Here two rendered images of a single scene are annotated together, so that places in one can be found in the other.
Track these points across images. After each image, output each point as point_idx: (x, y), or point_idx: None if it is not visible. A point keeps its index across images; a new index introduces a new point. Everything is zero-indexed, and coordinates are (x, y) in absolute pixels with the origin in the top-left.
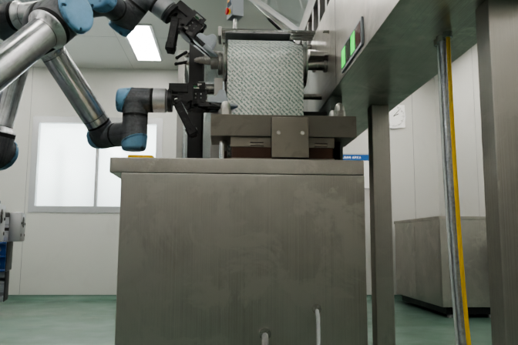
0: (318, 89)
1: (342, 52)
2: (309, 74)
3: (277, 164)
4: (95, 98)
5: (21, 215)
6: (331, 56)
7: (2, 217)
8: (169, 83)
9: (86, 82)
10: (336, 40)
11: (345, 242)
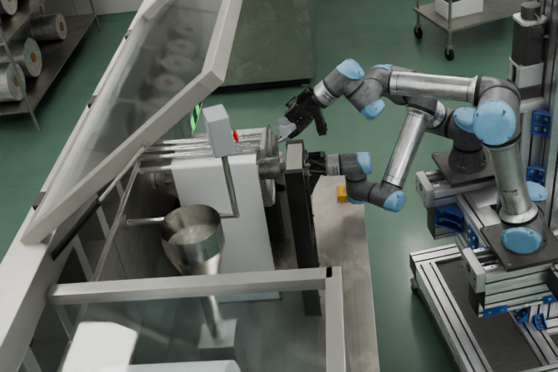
0: (167, 193)
1: (192, 121)
2: (144, 209)
3: None
4: (389, 159)
5: (462, 254)
6: (177, 139)
7: (420, 188)
8: (323, 151)
9: (396, 145)
10: (180, 120)
11: None
